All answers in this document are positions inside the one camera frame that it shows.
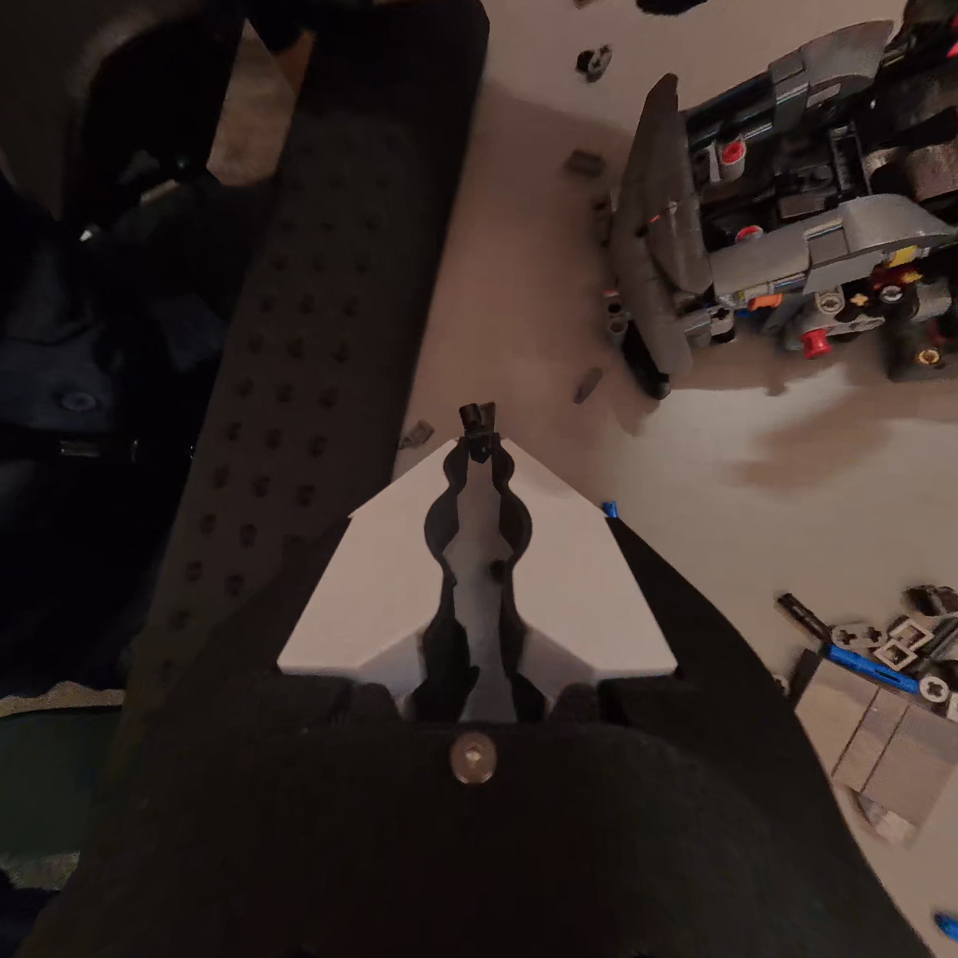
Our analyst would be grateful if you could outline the black perforated board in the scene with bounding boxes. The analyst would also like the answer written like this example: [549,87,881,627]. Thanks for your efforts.
[112,0,492,749]

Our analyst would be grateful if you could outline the lego car model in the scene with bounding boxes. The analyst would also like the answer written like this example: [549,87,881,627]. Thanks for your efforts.
[594,0,958,401]

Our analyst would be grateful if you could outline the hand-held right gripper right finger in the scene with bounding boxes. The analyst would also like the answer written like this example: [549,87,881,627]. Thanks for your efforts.
[487,438,679,723]

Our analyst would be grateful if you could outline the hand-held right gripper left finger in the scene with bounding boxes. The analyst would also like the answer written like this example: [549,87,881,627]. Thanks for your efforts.
[277,440,480,723]

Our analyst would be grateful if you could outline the black office chair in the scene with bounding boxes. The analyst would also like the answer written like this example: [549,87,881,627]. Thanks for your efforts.
[0,0,248,218]

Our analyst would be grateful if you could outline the scattered loose lego pieces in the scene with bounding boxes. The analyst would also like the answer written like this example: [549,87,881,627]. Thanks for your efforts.
[397,0,958,936]

